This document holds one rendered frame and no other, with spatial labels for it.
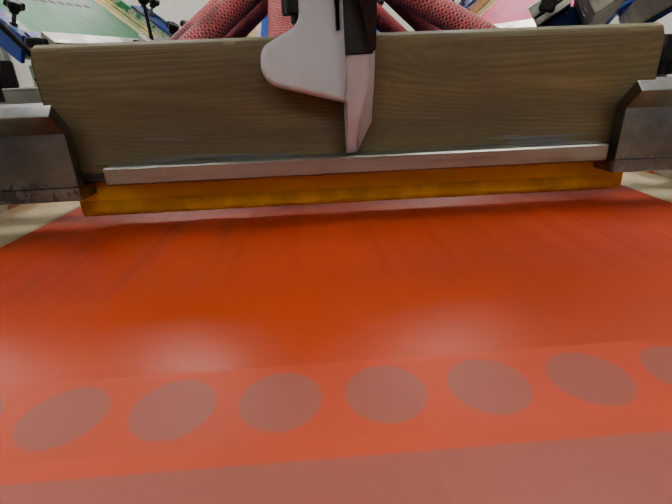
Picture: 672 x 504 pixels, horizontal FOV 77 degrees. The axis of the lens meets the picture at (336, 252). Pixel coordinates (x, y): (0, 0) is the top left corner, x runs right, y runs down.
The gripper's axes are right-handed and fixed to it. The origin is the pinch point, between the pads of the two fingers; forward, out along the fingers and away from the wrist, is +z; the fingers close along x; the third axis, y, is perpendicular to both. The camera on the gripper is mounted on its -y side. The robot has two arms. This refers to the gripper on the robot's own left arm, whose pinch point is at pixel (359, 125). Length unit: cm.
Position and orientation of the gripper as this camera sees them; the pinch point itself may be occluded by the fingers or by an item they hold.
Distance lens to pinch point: 27.6
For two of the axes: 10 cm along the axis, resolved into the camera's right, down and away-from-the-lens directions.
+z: 0.5, 9.2, 3.8
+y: -10.0, 0.7, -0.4
